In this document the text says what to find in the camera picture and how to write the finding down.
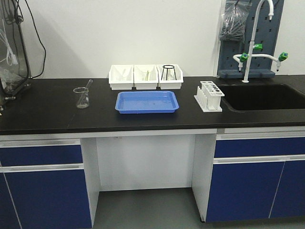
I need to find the white test tube rack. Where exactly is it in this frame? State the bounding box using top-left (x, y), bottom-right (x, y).
top-left (194, 81), bottom-right (224, 112)

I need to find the blue-grey pegboard drying rack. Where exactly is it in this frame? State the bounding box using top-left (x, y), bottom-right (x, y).
top-left (217, 0), bottom-right (284, 78)

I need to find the blue plastic tray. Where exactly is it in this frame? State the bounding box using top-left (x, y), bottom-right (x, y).
top-left (115, 91), bottom-right (179, 114)

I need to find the middle white storage bin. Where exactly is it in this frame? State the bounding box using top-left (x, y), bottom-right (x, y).
top-left (133, 64), bottom-right (158, 90)

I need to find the white storage bin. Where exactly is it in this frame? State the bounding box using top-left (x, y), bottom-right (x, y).
top-left (109, 65), bottom-right (134, 90)
top-left (133, 64), bottom-right (158, 90)
top-left (156, 64), bottom-right (183, 90)

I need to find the glass beaker in middle bin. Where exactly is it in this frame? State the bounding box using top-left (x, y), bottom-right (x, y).
top-left (139, 70), bottom-right (152, 81)

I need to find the right white storage bin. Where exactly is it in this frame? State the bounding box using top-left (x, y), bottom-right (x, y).
top-left (156, 64), bottom-right (183, 90)

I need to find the glass alcohol burner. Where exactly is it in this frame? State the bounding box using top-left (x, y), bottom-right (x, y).
top-left (165, 71), bottom-right (175, 80)

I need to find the glassware in left bin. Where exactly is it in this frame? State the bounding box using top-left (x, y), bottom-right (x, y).
top-left (115, 68), bottom-right (128, 81)

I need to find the left white storage bin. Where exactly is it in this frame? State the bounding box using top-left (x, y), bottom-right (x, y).
top-left (109, 65), bottom-right (134, 90)

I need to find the black metal tripod stand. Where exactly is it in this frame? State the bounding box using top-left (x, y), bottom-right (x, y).
top-left (161, 64), bottom-right (177, 81)

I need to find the glass beaker on counter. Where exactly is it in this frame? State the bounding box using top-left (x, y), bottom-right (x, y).
top-left (73, 87), bottom-right (90, 109)

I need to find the white lab faucet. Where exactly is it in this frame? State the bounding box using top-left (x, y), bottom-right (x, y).
top-left (233, 0), bottom-right (288, 83)

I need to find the right blue cabinet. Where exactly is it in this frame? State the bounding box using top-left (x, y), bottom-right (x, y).
top-left (205, 137), bottom-right (305, 222)

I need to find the blue cabinet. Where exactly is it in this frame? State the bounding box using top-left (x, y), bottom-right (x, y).
top-left (205, 137), bottom-right (305, 222)
top-left (0, 142), bottom-right (92, 229)

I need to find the plastic bag of pegs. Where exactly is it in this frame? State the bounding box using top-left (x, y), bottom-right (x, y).
top-left (219, 0), bottom-right (252, 42)

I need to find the black sink basin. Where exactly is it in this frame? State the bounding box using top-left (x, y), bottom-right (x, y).
top-left (220, 84), bottom-right (305, 111)

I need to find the left blue cabinet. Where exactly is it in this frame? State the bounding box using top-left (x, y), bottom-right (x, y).
top-left (0, 142), bottom-right (92, 229)

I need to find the metal stand apparatus at left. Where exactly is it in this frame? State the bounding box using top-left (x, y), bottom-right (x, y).
top-left (0, 0), bottom-right (31, 110)

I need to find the black cable on wall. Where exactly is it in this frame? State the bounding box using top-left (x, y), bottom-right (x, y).
top-left (14, 0), bottom-right (47, 79)

